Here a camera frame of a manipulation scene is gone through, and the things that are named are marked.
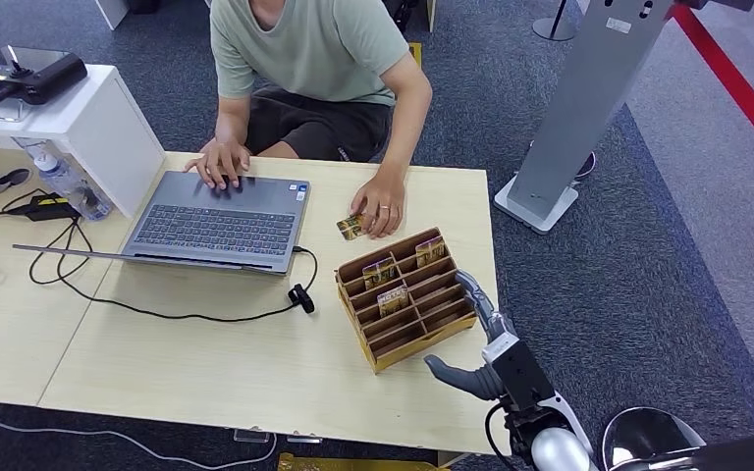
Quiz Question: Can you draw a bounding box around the person's right hand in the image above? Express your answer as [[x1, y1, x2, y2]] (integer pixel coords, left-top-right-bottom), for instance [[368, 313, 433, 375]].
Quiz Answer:
[[184, 138, 252, 191]]

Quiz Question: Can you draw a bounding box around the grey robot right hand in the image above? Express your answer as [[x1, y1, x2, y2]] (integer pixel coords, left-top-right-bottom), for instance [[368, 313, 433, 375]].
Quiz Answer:
[[423, 269, 516, 401]]

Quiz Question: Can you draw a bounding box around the person's left hand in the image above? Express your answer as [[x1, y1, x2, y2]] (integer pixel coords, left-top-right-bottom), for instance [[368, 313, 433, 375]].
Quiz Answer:
[[350, 170, 408, 239]]

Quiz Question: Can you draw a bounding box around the gold printed card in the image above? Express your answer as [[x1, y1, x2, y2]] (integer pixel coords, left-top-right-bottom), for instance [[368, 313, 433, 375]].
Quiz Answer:
[[360, 256, 399, 291], [376, 285, 410, 319], [336, 213, 367, 242], [414, 235, 448, 269]]

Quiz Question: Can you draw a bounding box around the brown cardboard card holder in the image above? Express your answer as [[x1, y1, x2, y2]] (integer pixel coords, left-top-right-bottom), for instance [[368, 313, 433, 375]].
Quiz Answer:
[[334, 227, 480, 376]]

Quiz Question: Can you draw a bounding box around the person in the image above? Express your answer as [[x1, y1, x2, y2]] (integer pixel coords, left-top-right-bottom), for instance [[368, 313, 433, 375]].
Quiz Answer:
[[184, 0, 434, 239]]

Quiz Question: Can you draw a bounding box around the grey laptop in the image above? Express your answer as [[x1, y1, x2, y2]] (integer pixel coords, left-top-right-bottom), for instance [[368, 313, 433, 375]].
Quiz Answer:
[[12, 170, 312, 277]]

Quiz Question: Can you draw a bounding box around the white cabinet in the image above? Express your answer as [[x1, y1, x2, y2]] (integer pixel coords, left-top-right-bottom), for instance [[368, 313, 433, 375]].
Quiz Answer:
[[0, 63, 167, 221]]

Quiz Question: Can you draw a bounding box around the yellow object under table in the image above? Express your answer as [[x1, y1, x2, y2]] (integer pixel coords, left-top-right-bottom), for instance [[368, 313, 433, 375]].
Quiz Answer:
[[276, 451, 451, 471]]

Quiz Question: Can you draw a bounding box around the clear plastic water bottle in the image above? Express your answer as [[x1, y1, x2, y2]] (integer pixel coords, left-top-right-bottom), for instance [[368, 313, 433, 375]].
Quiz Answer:
[[12, 136, 116, 223]]

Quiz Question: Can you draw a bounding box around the black power adapter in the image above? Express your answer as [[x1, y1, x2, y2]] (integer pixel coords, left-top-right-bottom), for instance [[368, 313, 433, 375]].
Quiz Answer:
[[6, 192, 81, 223]]

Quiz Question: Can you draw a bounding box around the white furniture panel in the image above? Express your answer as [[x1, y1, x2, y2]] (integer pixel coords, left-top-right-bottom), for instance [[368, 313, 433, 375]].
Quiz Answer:
[[94, 0, 132, 31]]

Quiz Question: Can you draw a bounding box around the black chair part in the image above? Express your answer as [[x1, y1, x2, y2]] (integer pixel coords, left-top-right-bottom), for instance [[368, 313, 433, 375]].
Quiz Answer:
[[382, 0, 418, 35]]

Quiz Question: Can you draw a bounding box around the black device with yellow strip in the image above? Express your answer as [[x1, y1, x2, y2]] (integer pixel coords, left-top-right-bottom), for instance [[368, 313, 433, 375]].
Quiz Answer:
[[0, 45, 88, 107]]

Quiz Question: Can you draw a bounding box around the black round foot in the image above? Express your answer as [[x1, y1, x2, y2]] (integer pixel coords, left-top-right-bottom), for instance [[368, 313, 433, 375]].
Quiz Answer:
[[574, 150, 598, 182]]

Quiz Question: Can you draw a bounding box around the silver kiosk stand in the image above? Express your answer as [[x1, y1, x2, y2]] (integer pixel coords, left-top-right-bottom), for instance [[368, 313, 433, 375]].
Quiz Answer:
[[494, 0, 677, 236]]

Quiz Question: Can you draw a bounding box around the clear acrylic stand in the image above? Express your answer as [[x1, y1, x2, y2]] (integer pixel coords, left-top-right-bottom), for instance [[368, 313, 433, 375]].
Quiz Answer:
[[0, 97, 31, 124]]

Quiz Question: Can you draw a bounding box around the grey stanchion base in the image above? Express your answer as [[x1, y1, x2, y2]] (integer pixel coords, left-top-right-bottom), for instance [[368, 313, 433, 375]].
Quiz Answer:
[[532, 0, 581, 43]]

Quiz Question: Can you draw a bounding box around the dark robot body panel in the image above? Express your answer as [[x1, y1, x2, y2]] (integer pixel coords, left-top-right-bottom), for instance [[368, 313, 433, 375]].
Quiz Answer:
[[611, 429, 754, 471]]

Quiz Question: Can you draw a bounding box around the red floor tape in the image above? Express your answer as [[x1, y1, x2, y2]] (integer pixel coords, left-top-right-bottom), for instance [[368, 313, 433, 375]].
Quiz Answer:
[[670, 2, 754, 178]]

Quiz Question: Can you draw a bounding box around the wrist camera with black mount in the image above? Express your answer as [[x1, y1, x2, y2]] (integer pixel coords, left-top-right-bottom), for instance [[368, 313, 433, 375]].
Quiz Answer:
[[482, 332, 556, 412]]

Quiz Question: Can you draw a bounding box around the black cable clip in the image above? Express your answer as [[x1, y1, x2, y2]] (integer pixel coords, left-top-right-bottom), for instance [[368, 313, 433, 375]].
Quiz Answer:
[[287, 283, 317, 316]]

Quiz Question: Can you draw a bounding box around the black laptop charger cable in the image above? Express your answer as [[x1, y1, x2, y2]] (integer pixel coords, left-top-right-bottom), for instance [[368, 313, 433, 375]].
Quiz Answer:
[[27, 217, 320, 325]]

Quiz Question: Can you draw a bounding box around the white floor cable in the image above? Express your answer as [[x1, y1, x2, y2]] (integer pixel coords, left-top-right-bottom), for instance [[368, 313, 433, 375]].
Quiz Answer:
[[0, 411, 280, 471]]

